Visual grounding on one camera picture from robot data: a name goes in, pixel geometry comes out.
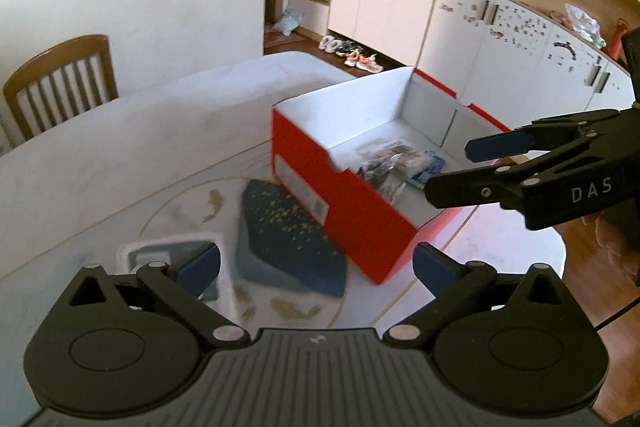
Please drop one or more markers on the white wall cabinets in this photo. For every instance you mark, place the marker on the white wall cabinets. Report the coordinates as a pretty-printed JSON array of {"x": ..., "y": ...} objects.
[{"x": 496, "y": 55}]

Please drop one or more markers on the white tissue pack dark label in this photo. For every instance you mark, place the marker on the white tissue pack dark label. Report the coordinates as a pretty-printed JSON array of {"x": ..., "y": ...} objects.
[{"x": 219, "y": 295}]

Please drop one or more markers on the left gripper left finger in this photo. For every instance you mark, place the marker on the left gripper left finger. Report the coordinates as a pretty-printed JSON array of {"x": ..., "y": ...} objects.
[{"x": 198, "y": 267}]

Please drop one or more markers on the pair of sneakers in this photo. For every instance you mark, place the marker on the pair of sneakers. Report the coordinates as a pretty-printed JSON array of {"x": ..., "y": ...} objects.
[{"x": 352, "y": 54}]

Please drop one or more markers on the red and white cardboard box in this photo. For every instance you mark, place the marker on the red and white cardboard box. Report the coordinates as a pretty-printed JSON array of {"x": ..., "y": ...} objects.
[{"x": 320, "y": 140}]

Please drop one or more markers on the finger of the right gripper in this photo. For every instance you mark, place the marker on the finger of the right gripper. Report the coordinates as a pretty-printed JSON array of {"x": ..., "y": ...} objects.
[
  {"x": 497, "y": 146},
  {"x": 463, "y": 188}
]

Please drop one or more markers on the blue small packet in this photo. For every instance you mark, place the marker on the blue small packet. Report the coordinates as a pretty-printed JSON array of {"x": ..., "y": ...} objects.
[{"x": 431, "y": 164}]

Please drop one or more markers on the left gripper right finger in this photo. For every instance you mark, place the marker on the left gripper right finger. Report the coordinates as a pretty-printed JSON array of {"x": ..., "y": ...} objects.
[{"x": 434, "y": 269}]

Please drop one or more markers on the wooden dining chair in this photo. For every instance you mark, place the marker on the wooden dining chair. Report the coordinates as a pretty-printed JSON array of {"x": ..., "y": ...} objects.
[{"x": 61, "y": 83}]

